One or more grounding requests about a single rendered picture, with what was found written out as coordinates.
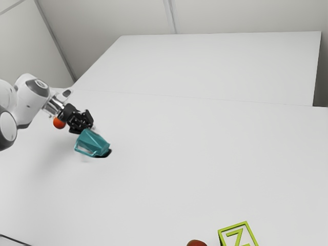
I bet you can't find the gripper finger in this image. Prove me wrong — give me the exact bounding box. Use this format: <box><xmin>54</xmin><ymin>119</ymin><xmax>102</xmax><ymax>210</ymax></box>
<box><xmin>68</xmin><ymin>116</ymin><xmax>87</xmax><ymax>134</ymax></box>
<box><xmin>80</xmin><ymin>109</ymin><xmax>94</xmax><ymax>129</ymax></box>

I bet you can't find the orange ball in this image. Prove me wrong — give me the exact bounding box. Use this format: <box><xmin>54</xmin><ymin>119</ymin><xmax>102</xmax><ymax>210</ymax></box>
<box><xmin>53</xmin><ymin>116</ymin><xmax>67</xmax><ymax>130</ymax></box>

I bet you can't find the teal faceted mug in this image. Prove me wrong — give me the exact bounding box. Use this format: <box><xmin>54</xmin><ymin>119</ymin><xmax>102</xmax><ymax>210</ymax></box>
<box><xmin>74</xmin><ymin>128</ymin><xmax>112</xmax><ymax>158</ymax></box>

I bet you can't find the green letter block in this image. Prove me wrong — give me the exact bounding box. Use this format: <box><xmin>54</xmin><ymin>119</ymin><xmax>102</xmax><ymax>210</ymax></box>
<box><xmin>217</xmin><ymin>220</ymin><xmax>260</xmax><ymax>246</ymax></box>

